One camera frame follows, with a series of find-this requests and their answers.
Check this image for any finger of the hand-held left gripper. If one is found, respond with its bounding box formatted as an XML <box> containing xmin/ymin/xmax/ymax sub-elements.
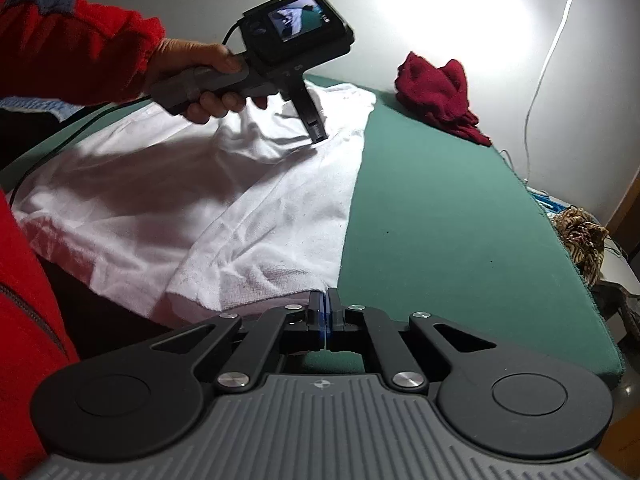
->
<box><xmin>291</xmin><ymin>79</ymin><xmax>329</xmax><ymax>147</ymax></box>

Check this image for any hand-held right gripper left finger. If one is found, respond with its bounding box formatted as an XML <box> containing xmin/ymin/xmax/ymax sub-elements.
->
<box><xmin>151</xmin><ymin>290</ymin><xmax>327</xmax><ymax>394</ymax></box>

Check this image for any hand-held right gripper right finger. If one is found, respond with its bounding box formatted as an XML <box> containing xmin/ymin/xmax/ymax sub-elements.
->
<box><xmin>326</xmin><ymin>288</ymin><xmax>497</xmax><ymax>392</ymax></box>

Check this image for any dark red knit sweater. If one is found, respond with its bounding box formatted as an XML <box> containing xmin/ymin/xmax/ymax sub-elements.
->
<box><xmin>394</xmin><ymin>51</ymin><xmax>494</xmax><ymax>148</ymax></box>

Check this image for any white shirt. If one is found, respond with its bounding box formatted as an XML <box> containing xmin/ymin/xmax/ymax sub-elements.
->
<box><xmin>10</xmin><ymin>81</ymin><xmax>379</xmax><ymax>322</ymax></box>

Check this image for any person's left forearm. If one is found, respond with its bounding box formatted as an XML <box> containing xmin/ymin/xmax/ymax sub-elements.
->
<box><xmin>0</xmin><ymin>0</ymin><xmax>168</xmax><ymax>107</ymax></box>

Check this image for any person's left hand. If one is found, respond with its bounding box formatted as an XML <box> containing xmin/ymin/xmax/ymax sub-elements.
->
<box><xmin>149</xmin><ymin>37</ymin><xmax>271</xmax><ymax>127</ymax></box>

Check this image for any green table mat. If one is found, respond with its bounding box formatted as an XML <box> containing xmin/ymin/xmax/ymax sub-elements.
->
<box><xmin>0</xmin><ymin>72</ymin><xmax>624</xmax><ymax>387</ymax></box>

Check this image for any blue checkered cloth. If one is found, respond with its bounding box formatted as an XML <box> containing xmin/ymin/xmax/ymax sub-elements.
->
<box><xmin>0</xmin><ymin>96</ymin><xmax>68</xmax><ymax>122</ymax></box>

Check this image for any blue plastic tray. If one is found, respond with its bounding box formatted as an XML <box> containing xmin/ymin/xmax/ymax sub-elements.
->
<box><xmin>529</xmin><ymin>189</ymin><xmax>558</xmax><ymax>213</ymax></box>

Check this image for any leopard print cloth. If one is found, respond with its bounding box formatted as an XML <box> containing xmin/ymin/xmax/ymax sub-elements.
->
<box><xmin>551</xmin><ymin>206</ymin><xmax>610</xmax><ymax>288</ymax></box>

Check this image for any person's red jacket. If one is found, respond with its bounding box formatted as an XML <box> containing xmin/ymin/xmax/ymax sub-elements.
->
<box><xmin>0</xmin><ymin>189</ymin><xmax>82</xmax><ymax>480</ymax></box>

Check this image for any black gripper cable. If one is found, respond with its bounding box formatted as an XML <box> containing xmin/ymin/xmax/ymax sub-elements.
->
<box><xmin>10</xmin><ymin>16</ymin><xmax>247</xmax><ymax>202</ymax></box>

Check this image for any white hanging cable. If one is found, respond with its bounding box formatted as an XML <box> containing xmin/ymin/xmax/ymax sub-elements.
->
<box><xmin>524</xmin><ymin>0</ymin><xmax>584</xmax><ymax>183</ymax></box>

